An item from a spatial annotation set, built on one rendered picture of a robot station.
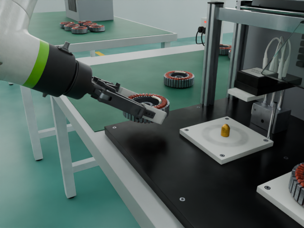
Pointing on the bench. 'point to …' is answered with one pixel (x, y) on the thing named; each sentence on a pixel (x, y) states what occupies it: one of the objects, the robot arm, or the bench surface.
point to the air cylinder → (280, 124)
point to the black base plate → (210, 167)
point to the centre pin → (225, 130)
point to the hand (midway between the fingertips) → (144, 106)
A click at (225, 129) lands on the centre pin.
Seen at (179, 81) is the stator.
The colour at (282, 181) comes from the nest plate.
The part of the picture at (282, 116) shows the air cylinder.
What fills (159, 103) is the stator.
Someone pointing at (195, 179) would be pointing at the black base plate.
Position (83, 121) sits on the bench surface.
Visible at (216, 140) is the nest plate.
